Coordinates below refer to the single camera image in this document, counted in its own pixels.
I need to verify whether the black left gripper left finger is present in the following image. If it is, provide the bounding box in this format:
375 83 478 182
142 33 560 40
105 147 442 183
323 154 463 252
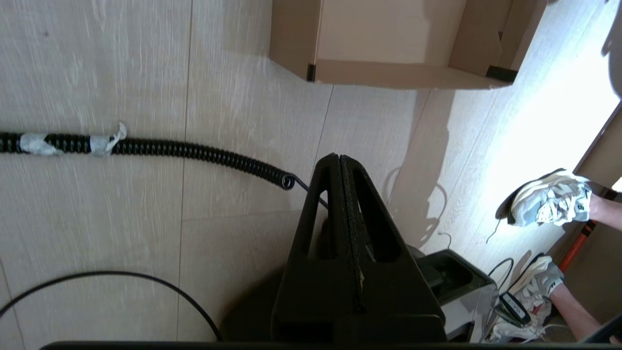
271 154 365 342

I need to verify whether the flat white tape wrap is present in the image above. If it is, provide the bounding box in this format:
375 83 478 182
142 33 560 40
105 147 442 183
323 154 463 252
19 132 64 157

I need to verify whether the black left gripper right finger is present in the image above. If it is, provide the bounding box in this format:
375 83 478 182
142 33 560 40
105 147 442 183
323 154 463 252
339 155 447 321

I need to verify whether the black coiled cable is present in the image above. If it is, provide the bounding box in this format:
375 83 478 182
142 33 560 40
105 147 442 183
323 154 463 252
0 131 331 210

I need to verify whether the brown wooden furniture board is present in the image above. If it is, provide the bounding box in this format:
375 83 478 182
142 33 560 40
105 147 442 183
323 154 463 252
573 99 622 193

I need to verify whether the person's bare lower leg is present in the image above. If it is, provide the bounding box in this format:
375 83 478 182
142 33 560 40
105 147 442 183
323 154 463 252
588 192 622 222
549 281 609 343

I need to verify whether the grey black robot base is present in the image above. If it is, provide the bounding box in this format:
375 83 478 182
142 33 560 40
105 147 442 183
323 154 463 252
369 245 500 343

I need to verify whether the grey white worn sneaker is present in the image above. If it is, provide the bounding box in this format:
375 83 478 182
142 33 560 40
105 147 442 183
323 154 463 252
488 255 565 343
495 168 594 228

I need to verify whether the thin black floor cable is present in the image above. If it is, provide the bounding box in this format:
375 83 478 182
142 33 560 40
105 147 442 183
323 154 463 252
0 270 225 343

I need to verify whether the white tape wrap with tail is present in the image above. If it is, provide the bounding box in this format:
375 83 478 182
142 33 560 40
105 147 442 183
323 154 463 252
89 121 128 158

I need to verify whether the brown cardboard shoe box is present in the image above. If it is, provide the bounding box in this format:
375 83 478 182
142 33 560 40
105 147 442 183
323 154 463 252
269 0 551 91

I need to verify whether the orange red rod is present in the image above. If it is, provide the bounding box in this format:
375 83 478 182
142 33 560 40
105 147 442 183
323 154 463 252
558 221 596 274

